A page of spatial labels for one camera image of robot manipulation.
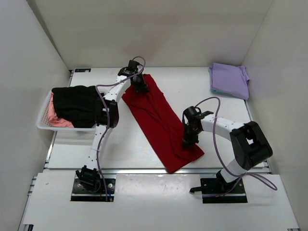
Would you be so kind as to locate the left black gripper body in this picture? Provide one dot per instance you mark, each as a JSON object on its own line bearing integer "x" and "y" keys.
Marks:
{"x": 139, "y": 82}

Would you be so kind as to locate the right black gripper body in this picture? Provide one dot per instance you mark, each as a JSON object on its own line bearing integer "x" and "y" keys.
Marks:
{"x": 189, "y": 133}

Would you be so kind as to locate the red t shirt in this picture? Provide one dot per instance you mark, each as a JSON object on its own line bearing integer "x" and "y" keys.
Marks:
{"x": 161, "y": 126}

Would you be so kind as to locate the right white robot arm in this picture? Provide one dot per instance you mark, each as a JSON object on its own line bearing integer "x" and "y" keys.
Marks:
{"x": 249, "y": 144}

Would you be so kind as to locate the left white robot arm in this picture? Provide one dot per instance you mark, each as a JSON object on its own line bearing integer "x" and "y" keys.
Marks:
{"x": 107, "y": 118}

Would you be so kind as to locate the folded teal cloth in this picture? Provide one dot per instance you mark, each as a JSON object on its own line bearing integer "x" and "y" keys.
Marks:
{"x": 217, "y": 92}

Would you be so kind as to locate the black t shirt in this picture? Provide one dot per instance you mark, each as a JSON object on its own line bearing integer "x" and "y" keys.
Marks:
{"x": 79, "y": 105}

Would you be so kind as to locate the small label sticker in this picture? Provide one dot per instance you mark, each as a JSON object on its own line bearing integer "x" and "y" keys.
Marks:
{"x": 82, "y": 70}

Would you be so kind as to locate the folded lavender t shirt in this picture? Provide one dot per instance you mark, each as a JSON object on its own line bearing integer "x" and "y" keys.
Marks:
{"x": 230, "y": 79}

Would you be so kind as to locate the pink t shirt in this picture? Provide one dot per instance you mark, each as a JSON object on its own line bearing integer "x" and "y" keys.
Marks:
{"x": 56, "y": 121}

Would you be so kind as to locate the white plastic laundry basket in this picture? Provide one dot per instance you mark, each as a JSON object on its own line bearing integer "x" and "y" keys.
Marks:
{"x": 43, "y": 123}

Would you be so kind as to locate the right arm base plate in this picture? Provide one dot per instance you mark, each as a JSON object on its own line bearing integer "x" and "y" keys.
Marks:
{"x": 213, "y": 194}

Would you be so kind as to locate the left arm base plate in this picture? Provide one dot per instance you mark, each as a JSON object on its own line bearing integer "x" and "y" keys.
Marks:
{"x": 82, "y": 193}

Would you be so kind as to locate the aluminium rail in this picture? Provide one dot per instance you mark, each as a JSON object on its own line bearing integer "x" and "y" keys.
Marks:
{"x": 262, "y": 170}

